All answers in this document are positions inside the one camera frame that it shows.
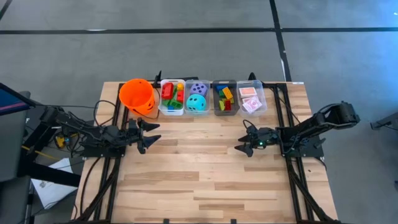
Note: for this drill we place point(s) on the blue toy brick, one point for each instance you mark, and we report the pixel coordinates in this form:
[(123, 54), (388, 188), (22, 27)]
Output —
[(221, 87), (170, 107)]

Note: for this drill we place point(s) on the white paper sheet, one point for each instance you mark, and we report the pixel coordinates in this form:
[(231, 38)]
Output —
[(51, 186)]

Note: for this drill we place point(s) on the white plastic bin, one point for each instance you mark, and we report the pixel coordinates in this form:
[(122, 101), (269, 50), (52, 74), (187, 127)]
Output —
[(160, 109)]

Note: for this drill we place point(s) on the small lime green toy brick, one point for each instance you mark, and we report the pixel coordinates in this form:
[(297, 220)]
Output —
[(221, 105)]

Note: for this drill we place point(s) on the teal foam die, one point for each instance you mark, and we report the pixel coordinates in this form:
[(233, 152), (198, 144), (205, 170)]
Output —
[(196, 102)]

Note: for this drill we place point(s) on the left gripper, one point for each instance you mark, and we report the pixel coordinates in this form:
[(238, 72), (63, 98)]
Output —
[(133, 137)]

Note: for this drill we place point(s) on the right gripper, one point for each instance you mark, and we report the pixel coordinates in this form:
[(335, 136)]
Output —
[(264, 137)]

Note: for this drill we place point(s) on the small yellow toy brick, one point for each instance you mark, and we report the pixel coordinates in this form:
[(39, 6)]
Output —
[(180, 86)]

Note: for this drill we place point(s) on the orange pumpkin-face bucket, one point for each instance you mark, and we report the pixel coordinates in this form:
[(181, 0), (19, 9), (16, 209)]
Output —
[(136, 93)]

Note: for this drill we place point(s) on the clear plastic bin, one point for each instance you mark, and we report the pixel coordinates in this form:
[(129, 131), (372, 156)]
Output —
[(262, 85), (186, 84)]

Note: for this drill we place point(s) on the dark grey plastic bin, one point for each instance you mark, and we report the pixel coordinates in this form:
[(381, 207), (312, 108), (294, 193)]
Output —
[(217, 112)]

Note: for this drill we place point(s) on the black aluminium table frame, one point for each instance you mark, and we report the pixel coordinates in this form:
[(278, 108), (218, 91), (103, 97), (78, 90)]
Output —
[(101, 186)]

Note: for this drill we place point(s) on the red toy brick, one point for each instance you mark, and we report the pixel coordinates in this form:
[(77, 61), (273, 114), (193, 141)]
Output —
[(167, 90), (180, 96), (228, 105)]

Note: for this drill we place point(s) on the blue screen monitor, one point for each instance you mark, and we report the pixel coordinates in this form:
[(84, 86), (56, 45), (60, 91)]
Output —
[(9, 102)]

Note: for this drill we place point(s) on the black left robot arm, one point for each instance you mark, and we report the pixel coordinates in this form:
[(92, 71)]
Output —
[(81, 129)]

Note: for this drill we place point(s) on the long narrow green toy brick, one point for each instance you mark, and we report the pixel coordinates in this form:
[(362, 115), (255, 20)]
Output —
[(175, 92)]

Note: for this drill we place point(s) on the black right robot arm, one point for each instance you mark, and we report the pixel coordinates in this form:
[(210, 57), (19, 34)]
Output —
[(317, 124)]

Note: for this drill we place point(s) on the black workstation stand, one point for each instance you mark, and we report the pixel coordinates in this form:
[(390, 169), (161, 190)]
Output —
[(12, 149)]

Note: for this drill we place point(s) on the yellow power plug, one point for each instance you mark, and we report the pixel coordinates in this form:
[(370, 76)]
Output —
[(60, 141)]

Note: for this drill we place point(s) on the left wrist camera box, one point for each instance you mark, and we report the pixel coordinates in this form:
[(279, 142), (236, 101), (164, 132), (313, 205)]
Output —
[(110, 133)]

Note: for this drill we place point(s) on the purple foam die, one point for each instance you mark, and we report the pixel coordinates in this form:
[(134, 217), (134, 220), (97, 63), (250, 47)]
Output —
[(199, 89)]

